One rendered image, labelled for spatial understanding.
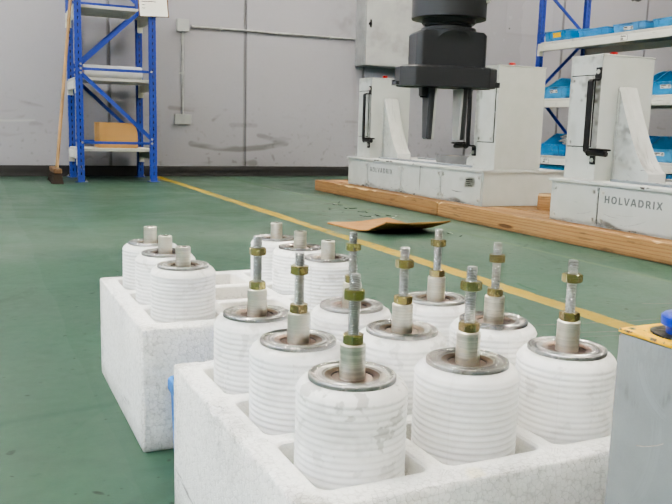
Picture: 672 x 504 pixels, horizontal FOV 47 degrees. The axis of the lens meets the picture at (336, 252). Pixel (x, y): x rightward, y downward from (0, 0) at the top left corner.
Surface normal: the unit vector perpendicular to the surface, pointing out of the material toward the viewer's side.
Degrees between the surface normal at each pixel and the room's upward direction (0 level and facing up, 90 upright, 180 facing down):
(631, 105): 68
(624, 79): 90
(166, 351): 90
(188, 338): 90
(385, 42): 90
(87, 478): 0
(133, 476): 0
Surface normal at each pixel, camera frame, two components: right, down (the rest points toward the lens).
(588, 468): 0.43, 0.15
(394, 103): 0.40, -0.22
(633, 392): -0.90, 0.04
